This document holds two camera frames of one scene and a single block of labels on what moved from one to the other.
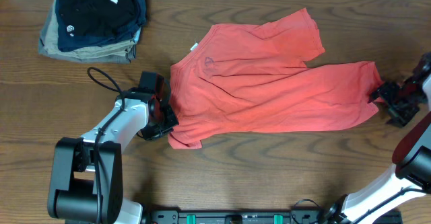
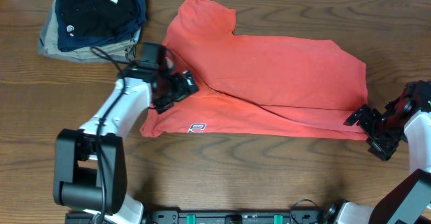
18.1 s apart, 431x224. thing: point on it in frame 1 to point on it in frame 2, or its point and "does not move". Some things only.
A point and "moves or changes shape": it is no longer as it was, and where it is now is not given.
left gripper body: (166, 122) to (176, 89)
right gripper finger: (389, 91) to (368, 118)
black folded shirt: (98, 9) does not move
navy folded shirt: (70, 40) does not move
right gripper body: (411, 98) to (385, 138)
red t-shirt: (239, 79) moves or changes shape
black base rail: (240, 216) does not move
